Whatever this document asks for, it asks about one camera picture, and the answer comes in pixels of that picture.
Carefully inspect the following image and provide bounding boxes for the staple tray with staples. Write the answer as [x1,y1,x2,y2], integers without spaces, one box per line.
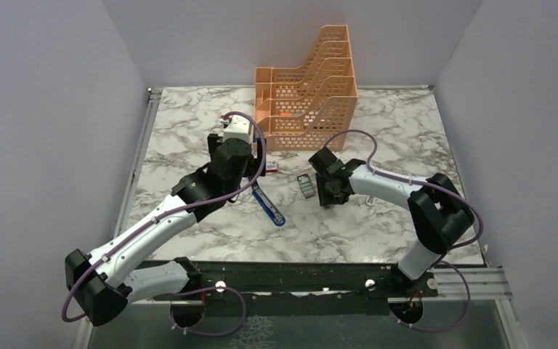
[296,174,316,198]

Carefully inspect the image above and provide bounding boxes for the red white staple box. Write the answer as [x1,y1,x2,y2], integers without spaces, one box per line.
[265,161,278,173]

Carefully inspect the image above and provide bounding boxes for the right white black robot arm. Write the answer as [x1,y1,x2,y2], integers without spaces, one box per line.
[309,147,475,296]

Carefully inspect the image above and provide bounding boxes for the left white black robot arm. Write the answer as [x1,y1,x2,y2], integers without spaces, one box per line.
[61,138,267,326]

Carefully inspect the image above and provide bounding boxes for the orange plastic file organizer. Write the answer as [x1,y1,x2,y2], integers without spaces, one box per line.
[254,25,358,151]

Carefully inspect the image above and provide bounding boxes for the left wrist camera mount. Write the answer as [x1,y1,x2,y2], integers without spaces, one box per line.
[220,115,254,144]

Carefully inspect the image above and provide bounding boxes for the left aluminium side rail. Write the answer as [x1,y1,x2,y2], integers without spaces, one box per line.
[113,87,163,238]

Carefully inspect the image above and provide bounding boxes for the aluminium front rail frame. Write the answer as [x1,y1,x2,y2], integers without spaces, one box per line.
[73,261,526,348]

